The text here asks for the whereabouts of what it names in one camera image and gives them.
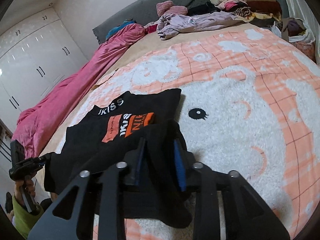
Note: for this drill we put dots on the beige bed sheet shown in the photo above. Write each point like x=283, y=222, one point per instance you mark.
x=140, y=47

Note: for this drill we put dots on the magenta cloth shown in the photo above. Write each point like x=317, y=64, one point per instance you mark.
x=151, y=28

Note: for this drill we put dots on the dark navy garment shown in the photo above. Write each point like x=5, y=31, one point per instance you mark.
x=202, y=8

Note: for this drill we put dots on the pile of folded clothes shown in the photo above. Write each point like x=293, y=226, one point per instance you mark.
x=262, y=5

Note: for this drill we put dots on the blue cloth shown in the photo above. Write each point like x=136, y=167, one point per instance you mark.
x=113, y=31

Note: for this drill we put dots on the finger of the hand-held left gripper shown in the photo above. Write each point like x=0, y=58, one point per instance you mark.
x=45, y=160

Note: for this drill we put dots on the grey bed headboard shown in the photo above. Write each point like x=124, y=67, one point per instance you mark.
x=140, y=10

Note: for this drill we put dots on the grey-blue cushion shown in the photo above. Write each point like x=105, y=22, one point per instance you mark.
x=283, y=5

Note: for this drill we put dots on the pink fluffy garment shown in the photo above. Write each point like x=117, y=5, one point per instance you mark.
x=178, y=10
x=163, y=8

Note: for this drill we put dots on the black sweater with orange patches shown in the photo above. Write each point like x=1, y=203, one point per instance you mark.
x=85, y=145

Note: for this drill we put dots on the person's left hand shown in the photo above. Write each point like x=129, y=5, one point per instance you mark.
x=31, y=187

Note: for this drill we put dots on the person's left forearm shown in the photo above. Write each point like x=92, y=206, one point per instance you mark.
x=25, y=220

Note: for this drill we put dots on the white bag with clothes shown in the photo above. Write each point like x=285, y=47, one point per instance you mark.
x=295, y=26

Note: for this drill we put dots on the white wardrobe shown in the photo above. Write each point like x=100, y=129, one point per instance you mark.
x=30, y=62

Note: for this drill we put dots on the pink quilt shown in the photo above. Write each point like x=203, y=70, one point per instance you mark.
x=62, y=100

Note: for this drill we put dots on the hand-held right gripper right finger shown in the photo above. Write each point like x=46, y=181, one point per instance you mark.
x=179, y=170

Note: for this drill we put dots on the peach and white printed blanket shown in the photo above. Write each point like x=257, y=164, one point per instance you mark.
x=237, y=110

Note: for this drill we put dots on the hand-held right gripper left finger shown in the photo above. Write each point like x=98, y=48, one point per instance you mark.
x=140, y=155

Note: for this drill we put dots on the white satin curtain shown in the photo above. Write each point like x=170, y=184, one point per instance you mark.
x=305, y=12

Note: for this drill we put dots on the lilac garment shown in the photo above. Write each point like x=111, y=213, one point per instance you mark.
x=190, y=21

